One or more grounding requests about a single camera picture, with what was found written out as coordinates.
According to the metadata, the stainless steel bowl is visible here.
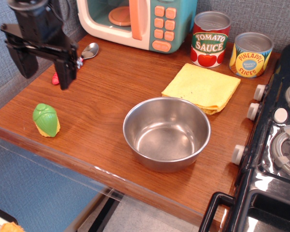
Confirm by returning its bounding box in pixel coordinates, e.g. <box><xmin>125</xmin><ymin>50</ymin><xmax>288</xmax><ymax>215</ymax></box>
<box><xmin>123</xmin><ymin>97</ymin><xmax>211</xmax><ymax>173</ymax></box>

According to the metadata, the yellow folded cloth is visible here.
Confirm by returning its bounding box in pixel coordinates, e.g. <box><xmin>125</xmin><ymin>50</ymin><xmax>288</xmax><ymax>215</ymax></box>
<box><xmin>161</xmin><ymin>63</ymin><xmax>241</xmax><ymax>115</ymax></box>

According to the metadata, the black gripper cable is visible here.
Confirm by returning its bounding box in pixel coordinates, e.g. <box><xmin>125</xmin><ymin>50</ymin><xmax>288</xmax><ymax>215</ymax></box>
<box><xmin>47</xmin><ymin>0</ymin><xmax>72</xmax><ymax>25</ymax></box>

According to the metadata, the toy microwave teal and white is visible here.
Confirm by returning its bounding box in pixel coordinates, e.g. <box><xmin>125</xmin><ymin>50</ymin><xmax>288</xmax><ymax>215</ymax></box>
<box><xmin>76</xmin><ymin>0</ymin><xmax>198</xmax><ymax>54</ymax></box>

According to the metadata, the orange fuzzy object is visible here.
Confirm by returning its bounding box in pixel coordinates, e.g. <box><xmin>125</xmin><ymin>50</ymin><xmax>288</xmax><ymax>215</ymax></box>
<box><xmin>0</xmin><ymin>222</ymin><xmax>24</xmax><ymax>232</ymax></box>

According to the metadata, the white stove knob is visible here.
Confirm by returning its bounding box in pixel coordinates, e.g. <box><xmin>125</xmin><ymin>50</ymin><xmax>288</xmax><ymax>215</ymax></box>
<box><xmin>246</xmin><ymin>103</ymin><xmax>260</xmax><ymax>121</ymax></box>
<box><xmin>253</xmin><ymin>85</ymin><xmax>266</xmax><ymax>102</ymax></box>
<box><xmin>231</xmin><ymin>145</ymin><xmax>245</xmax><ymax>165</ymax></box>

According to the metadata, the white stove knob middle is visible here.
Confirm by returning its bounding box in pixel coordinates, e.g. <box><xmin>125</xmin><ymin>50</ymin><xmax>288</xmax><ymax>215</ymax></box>
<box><xmin>246</xmin><ymin>103</ymin><xmax>260</xmax><ymax>121</ymax></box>

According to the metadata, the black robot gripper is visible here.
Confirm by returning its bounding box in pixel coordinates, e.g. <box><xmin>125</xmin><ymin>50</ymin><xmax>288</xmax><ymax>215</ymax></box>
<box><xmin>0</xmin><ymin>0</ymin><xmax>78</xmax><ymax>90</ymax></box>

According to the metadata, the white stove knob top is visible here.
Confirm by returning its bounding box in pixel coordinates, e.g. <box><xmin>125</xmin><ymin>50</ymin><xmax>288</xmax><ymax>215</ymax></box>
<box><xmin>253</xmin><ymin>85</ymin><xmax>266</xmax><ymax>102</ymax></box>

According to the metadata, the tomato sauce can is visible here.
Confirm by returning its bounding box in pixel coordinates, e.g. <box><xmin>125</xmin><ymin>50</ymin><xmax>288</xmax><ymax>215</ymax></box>
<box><xmin>190</xmin><ymin>11</ymin><xmax>231</xmax><ymax>68</ymax></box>

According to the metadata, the pineapple slices can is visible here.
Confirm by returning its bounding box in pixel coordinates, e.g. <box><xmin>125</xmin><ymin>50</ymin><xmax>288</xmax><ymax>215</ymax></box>
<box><xmin>229</xmin><ymin>32</ymin><xmax>274</xmax><ymax>78</ymax></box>

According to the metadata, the white stove knob bottom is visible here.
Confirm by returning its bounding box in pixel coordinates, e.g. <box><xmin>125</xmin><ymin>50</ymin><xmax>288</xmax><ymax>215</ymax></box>
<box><xmin>231</xmin><ymin>145</ymin><xmax>245</xmax><ymax>165</ymax></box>

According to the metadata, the green toy corn cob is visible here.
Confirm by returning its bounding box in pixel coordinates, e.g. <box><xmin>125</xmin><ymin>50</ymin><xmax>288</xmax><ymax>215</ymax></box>
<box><xmin>32</xmin><ymin>103</ymin><xmax>60</xmax><ymax>137</ymax></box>

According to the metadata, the black toy stove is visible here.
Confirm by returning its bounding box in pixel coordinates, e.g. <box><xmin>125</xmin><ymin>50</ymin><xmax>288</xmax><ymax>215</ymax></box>
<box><xmin>198</xmin><ymin>41</ymin><xmax>290</xmax><ymax>232</ymax></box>

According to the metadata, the spoon with red handle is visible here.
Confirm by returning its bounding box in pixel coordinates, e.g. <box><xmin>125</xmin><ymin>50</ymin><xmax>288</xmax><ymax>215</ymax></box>
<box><xmin>52</xmin><ymin>43</ymin><xmax>99</xmax><ymax>85</ymax></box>

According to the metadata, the black oven door handle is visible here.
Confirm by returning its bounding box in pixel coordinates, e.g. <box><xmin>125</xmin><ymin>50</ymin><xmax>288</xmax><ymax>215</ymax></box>
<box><xmin>199</xmin><ymin>192</ymin><xmax>235</xmax><ymax>232</ymax></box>

